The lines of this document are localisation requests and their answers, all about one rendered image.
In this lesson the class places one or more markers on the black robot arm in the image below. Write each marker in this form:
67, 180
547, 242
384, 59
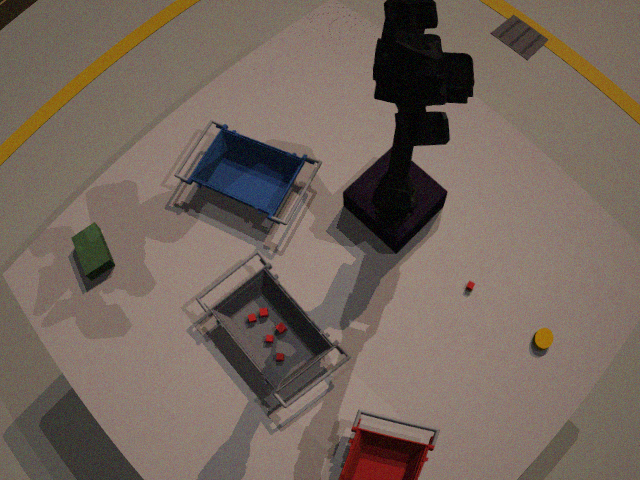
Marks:
394, 196

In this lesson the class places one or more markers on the green rectangular block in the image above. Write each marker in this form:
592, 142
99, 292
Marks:
92, 251

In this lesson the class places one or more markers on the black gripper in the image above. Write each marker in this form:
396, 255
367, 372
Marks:
411, 69

